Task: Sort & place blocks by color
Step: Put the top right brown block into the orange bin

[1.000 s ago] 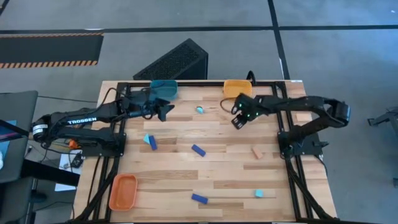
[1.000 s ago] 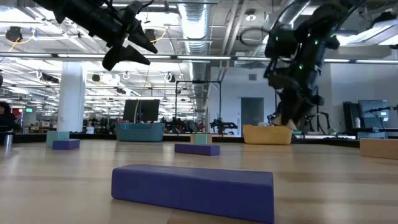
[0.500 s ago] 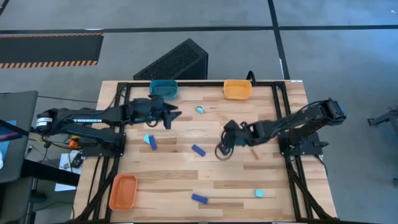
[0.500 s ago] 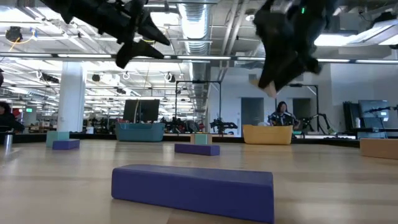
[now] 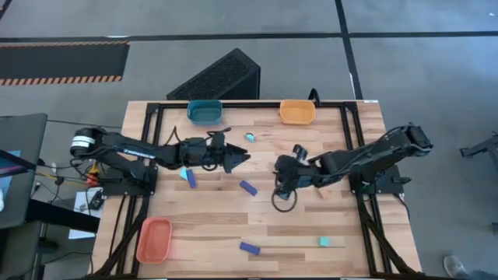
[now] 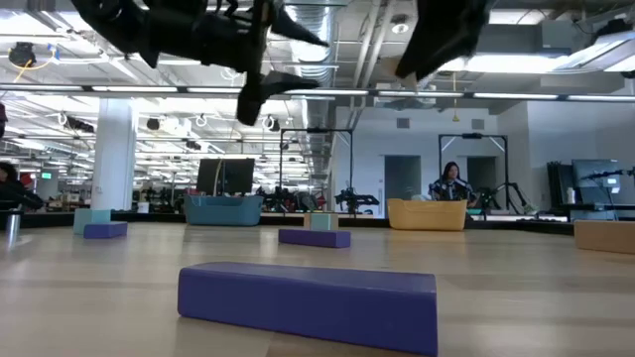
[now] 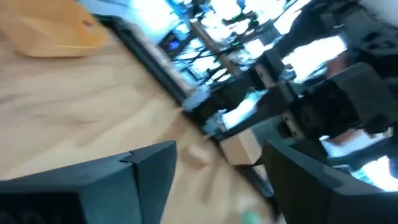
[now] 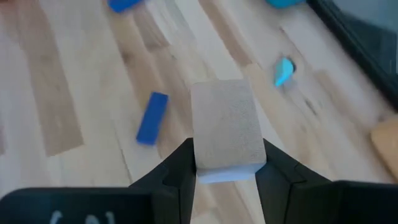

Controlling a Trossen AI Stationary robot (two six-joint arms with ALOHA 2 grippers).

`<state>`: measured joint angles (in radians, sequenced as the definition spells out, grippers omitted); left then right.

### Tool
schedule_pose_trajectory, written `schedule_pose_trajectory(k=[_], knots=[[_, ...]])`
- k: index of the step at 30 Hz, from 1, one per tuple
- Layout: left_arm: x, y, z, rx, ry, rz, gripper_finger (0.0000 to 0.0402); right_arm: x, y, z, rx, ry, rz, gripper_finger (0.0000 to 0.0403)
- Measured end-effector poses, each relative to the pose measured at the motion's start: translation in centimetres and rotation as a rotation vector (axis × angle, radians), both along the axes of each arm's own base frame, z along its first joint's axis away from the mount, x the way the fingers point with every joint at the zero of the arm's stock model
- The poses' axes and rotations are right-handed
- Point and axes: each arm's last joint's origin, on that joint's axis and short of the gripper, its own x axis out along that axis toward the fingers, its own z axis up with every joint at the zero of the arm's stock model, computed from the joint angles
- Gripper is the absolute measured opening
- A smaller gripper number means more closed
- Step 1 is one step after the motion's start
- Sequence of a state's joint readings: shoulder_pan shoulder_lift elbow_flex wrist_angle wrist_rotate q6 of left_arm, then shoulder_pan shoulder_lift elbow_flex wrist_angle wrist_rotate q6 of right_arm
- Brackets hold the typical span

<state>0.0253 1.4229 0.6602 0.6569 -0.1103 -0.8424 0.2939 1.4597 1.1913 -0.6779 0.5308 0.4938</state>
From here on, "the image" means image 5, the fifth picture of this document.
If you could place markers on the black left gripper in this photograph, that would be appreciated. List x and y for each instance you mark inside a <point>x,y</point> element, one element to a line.
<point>202,155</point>

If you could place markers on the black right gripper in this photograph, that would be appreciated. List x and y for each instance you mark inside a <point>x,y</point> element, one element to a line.
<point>287,169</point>

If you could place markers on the light cyan block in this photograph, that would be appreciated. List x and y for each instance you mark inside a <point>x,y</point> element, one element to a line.
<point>183,173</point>
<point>250,137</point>
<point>324,241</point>

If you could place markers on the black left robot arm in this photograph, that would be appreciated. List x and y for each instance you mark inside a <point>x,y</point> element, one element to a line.
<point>116,142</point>

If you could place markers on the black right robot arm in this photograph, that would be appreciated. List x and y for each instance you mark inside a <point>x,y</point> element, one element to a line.
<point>369,155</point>

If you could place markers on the dark blue rectangular block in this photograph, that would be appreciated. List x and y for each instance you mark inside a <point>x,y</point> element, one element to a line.
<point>191,179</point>
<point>250,248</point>
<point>248,187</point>

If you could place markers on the teal plastic bin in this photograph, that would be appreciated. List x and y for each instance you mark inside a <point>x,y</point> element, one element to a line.
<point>205,112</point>

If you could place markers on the yellow-orange plastic bin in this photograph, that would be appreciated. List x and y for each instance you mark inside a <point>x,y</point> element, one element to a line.
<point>297,112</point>

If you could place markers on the black mesh computer case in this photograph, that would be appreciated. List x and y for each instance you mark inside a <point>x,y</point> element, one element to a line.
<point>219,78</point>

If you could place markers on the black clamp at table edge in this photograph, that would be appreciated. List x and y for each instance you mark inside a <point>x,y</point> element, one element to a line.
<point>314,96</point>

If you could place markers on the salmon red plastic bin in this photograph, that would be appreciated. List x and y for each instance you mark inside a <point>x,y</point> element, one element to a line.
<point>154,240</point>

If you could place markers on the small black electronic device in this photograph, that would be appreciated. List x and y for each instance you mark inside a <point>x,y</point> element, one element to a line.
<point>95,200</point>

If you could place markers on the white paper sheet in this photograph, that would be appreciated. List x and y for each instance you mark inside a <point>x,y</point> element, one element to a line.
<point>83,229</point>

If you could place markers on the black desk beam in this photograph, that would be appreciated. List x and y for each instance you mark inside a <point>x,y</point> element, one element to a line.
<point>62,215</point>

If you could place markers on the person's shoe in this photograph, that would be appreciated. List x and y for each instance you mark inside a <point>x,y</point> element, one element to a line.
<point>453,266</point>

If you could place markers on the black hazard-striped floor mat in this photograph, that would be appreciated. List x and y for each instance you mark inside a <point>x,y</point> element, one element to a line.
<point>62,62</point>

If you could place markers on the black metal stand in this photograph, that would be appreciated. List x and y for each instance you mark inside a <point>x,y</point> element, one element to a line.
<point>482,147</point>

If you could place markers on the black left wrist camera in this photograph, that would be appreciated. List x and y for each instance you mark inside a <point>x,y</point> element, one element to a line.
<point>218,139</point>

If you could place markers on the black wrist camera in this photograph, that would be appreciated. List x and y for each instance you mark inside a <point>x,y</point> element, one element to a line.
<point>218,139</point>
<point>300,151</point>

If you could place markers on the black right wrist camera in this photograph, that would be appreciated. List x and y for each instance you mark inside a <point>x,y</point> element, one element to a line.
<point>300,151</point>

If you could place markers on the black aluminium table frame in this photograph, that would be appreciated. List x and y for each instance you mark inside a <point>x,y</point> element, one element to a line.
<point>249,105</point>

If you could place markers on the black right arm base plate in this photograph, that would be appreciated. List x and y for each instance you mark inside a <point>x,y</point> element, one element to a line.
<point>389,183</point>

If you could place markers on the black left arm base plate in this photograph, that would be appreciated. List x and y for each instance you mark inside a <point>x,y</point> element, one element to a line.
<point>132,188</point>

